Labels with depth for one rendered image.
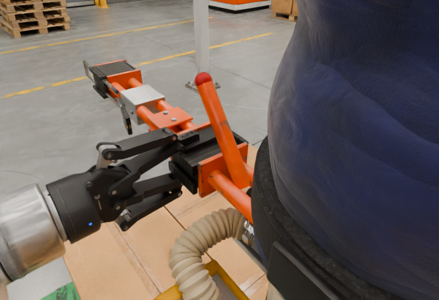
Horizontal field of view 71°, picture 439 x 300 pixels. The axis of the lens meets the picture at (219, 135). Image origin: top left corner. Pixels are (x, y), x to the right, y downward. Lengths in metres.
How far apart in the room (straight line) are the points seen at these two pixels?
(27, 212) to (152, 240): 0.87
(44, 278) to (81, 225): 1.59
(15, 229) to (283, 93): 0.29
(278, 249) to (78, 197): 0.25
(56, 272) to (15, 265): 1.58
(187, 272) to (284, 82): 0.27
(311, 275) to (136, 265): 1.01
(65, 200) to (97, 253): 0.86
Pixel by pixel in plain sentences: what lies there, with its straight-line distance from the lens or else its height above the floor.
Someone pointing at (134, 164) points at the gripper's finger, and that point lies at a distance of 0.41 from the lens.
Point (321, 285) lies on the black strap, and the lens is 0.17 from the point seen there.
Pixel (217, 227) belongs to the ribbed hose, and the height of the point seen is 1.15.
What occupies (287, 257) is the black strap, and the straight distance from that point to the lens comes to 0.18.
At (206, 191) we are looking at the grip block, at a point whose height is 1.18.
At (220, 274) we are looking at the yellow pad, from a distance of 0.46.
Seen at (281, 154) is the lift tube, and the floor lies 1.37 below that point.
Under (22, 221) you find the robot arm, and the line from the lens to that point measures 0.37.
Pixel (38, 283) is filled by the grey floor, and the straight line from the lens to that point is 1.96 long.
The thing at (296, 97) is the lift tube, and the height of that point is 1.40.
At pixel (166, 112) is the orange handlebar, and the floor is 1.22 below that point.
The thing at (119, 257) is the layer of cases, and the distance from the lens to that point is 1.19.
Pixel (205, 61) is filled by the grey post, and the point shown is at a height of 0.32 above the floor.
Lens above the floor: 1.46
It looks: 32 degrees down
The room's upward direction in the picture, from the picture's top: straight up
